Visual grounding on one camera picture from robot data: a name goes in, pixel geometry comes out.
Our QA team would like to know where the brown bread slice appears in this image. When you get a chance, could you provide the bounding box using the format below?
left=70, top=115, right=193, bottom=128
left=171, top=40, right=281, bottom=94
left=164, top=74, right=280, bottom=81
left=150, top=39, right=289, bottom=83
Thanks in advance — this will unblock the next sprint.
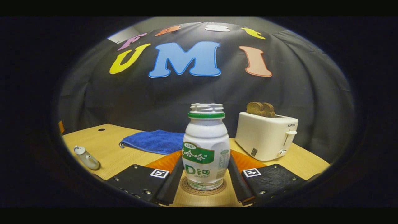
left=247, top=102, right=265, bottom=117
left=262, top=103, right=276, bottom=118

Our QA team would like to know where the blue towel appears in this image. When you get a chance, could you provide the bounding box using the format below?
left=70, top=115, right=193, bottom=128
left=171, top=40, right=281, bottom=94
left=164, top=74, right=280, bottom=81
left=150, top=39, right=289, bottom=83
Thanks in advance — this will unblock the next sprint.
left=119, top=130, right=186, bottom=155

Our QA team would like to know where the round brown coaster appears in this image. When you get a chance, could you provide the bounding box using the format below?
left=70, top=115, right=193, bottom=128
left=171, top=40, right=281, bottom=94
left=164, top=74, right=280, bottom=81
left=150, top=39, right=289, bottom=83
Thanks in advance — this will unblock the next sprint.
left=180, top=176, right=227, bottom=196

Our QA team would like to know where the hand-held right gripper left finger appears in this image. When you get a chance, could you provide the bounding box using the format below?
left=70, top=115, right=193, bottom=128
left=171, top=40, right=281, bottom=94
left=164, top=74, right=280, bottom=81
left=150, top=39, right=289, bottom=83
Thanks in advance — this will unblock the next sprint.
left=104, top=150, right=184, bottom=206

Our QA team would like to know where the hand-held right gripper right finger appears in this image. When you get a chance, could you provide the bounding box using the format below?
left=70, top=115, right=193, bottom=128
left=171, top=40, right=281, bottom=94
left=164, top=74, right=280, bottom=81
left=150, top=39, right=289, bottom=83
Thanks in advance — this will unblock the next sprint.
left=228, top=149, right=308, bottom=206

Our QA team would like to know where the white ceramic teacup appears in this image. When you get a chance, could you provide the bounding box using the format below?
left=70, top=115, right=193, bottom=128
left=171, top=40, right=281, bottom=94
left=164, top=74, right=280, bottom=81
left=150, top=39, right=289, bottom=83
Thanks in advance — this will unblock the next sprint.
left=74, top=146, right=100, bottom=170

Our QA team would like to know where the white toaster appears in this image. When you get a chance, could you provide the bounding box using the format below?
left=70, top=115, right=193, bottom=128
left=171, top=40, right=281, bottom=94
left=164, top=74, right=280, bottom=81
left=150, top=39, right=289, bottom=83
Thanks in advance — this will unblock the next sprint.
left=235, top=111, right=299, bottom=161

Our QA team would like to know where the white water bottle green label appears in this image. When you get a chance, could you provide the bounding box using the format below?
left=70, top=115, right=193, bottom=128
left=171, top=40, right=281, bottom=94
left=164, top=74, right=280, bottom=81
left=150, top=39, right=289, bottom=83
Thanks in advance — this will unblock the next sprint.
left=182, top=103, right=231, bottom=191

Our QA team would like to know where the black backdrop cloth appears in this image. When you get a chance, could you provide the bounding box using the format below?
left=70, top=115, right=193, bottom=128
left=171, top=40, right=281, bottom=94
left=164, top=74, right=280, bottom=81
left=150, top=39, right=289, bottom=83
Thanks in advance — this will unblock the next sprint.
left=58, top=22, right=355, bottom=164

